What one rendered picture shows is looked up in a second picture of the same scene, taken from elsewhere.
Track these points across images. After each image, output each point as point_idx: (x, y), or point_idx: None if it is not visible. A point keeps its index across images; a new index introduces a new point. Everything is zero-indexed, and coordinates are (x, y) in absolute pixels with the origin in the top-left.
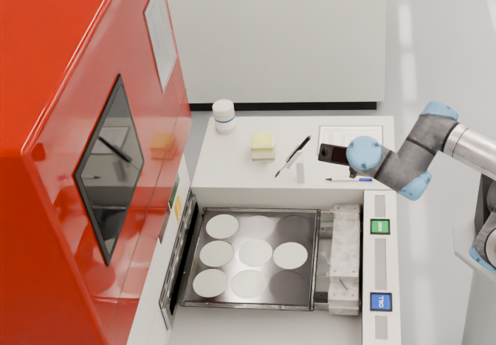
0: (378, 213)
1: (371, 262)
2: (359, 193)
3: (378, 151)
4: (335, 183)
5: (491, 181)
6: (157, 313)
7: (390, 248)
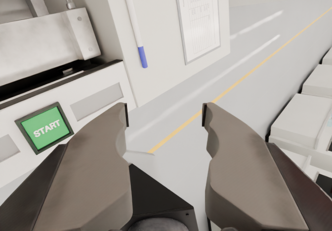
0: (81, 105)
1: None
2: (116, 52)
3: None
4: (121, 3)
5: (174, 217)
6: None
7: None
